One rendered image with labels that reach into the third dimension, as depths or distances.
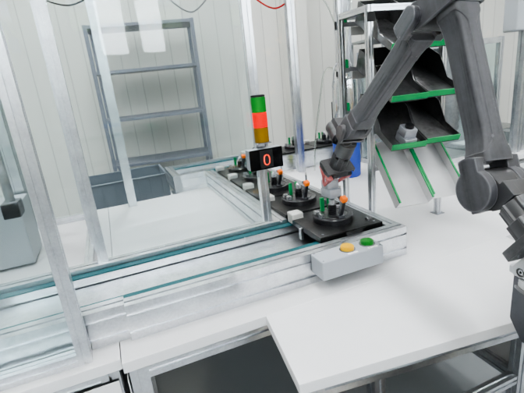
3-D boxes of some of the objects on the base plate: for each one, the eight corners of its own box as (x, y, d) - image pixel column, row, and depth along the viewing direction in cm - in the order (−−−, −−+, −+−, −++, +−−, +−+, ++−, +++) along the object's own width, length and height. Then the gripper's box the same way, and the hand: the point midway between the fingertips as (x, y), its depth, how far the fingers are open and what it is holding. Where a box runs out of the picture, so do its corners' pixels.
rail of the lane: (406, 253, 130) (407, 223, 126) (132, 340, 100) (123, 303, 97) (395, 248, 135) (395, 218, 131) (130, 329, 105) (122, 293, 102)
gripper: (334, 164, 118) (320, 194, 131) (362, 157, 122) (346, 188, 134) (323, 147, 122) (312, 179, 134) (351, 143, 125) (338, 173, 137)
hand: (330, 182), depth 133 cm, fingers closed on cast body, 4 cm apart
